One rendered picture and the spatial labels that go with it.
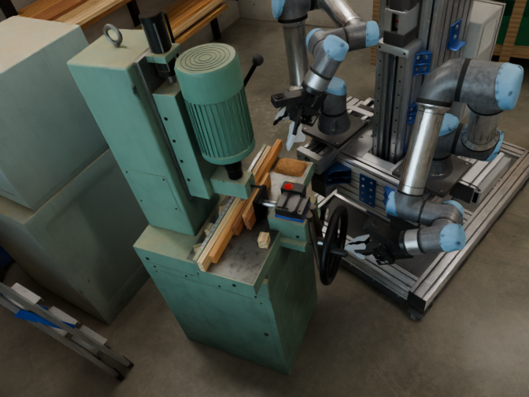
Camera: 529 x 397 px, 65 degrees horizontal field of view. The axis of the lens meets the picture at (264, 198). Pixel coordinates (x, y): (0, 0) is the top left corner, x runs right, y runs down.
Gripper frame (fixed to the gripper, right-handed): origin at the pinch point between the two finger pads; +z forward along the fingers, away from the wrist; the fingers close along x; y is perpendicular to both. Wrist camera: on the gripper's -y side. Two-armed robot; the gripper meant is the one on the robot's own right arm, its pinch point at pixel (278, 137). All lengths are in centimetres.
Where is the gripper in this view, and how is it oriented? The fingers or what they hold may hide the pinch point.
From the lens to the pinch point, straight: 139.7
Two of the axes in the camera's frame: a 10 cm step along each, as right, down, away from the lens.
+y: 8.5, 1.5, 5.0
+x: -2.9, -6.6, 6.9
